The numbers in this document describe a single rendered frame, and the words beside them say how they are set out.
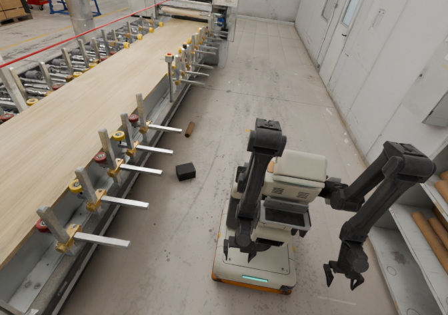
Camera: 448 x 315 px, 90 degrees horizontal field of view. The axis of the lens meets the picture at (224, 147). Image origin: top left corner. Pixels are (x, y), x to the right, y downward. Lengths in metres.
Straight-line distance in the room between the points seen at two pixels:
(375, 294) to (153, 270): 1.85
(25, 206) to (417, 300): 2.75
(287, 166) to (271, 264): 1.08
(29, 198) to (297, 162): 1.41
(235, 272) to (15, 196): 1.44
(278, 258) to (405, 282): 1.09
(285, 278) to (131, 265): 1.22
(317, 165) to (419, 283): 1.81
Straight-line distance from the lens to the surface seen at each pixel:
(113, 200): 1.55
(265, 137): 0.67
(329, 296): 2.35
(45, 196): 1.61
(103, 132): 1.47
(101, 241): 1.41
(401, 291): 2.54
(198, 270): 2.15
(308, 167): 1.03
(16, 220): 1.57
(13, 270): 1.63
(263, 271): 1.91
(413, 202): 2.60
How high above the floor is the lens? 2.00
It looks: 40 degrees down
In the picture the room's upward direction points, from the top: 8 degrees clockwise
